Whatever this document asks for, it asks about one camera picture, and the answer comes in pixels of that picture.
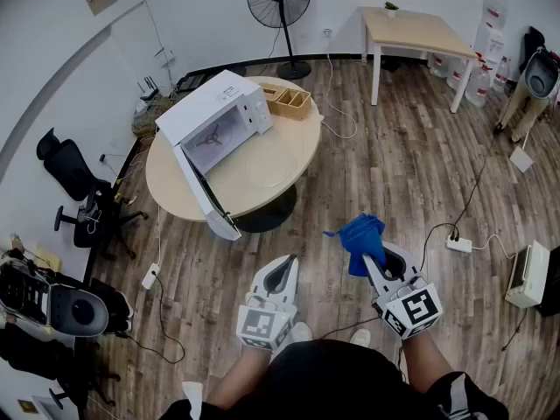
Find white water dispenser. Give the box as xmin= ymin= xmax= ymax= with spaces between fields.
xmin=473 ymin=22 xmax=508 ymax=66

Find small clear water bottle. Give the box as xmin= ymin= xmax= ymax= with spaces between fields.
xmin=493 ymin=55 xmax=512 ymax=94

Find white box appliance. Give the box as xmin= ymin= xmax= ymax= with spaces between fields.
xmin=504 ymin=239 xmax=551 ymax=309

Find pile of cardboard boxes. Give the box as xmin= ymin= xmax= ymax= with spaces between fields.
xmin=132 ymin=95 xmax=174 ymax=138

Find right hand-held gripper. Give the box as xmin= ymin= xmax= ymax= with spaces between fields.
xmin=360 ymin=241 xmax=445 ymax=340

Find clear water jug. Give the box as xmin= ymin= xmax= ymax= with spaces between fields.
xmin=482 ymin=0 xmax=509 ymax=30
xmin=464 ymin=61 xmax=492 ymax=108
xmin=430 ymin=52 xmax=451 ymax=78
xmin=445 ymin=57 xmax=467 ymax=91

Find black standing fan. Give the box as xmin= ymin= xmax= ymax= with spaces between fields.
xmin=246 ymin=0 xmax=313 ymax=81

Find white microwave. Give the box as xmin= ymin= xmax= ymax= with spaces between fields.
xmin=155 ymin=69 xmax=275 ymax=241

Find wooden table with white legs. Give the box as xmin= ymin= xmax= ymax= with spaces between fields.
xmin=358 ymin=5 xmax=479 ymax=114

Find person's left forearm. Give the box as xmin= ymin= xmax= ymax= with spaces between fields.
xmin=205 ymin=343 xmax=273 ymax=410

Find black office chair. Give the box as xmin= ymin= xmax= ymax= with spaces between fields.
xmin=36 ymin=128 xmax=149 ymax=261

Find person's right forearm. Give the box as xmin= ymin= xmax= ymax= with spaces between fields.
xmin=400 ymin=332 xmax=456 ymax=396

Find white floor cable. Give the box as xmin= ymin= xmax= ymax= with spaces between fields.
xmin=321 ymin=52 xmax=359 ymax=140

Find white square board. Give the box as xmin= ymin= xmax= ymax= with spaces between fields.
xmin=509 ymin=145 xmax=535 ymax=173

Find blue cloth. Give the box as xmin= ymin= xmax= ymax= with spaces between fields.
xmin=322 ymin=213 xmax=387 ymax=277

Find white power strip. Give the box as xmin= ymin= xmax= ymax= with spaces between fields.
xmin=445 ymin=235 xmax=474 ymax=254
xmin=141 ymin=262 xmax=162 ymax=291

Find wicker organizer basket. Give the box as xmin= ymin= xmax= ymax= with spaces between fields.
xmin=261 ymin=82 xmax=312 ymax=122

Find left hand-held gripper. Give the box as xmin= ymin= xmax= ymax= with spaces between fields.
xmin=236 ymin=254 xmax=300 ymax=352

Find black power cable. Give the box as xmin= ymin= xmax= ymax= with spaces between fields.
xmin=126 ymin=272 xmax=186 ymax=365

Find black router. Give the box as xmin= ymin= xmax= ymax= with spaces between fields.
xmin=137 ymin=75 xmax=159 ymax=102

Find black folded mats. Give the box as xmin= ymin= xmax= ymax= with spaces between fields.
xmin=177 ymin=71 xmax=207 ymax=92

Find round beige table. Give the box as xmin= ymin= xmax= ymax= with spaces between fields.
xmin=145 ymin=75 xmax=325 ymax=234

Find person's black clothing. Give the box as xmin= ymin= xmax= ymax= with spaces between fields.
xmin=159 ymin=339 xmax=511 ymax=420

